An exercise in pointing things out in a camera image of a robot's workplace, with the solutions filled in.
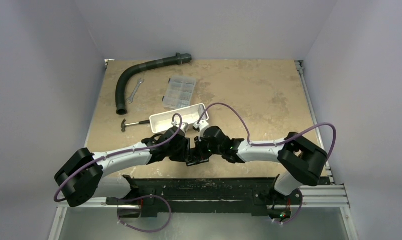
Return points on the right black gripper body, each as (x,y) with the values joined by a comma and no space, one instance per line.
(203,153)

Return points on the small black hammer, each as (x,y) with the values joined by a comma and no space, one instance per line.
(125,125)

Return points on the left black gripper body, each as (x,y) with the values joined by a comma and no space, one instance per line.
(179,153)

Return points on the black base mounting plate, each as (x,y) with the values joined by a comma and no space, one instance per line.
(209,188)

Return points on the silver wrench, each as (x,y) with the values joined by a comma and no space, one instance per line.
(131,97)

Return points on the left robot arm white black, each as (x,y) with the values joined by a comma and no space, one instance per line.
(78,179)

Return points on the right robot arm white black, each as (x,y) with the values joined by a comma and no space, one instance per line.
(302,159)

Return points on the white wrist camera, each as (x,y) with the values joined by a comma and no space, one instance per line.
(200,126)
(183,126)

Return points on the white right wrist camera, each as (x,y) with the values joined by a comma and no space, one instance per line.
(200,126)

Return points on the black leather card holder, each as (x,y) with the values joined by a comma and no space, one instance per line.
(195,160)

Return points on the clear plastic screw box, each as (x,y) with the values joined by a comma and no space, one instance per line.
(179,92)

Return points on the white rectangular tray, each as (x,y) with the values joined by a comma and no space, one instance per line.
(163,121)

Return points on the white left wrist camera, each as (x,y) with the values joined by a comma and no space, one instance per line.
(183,126)

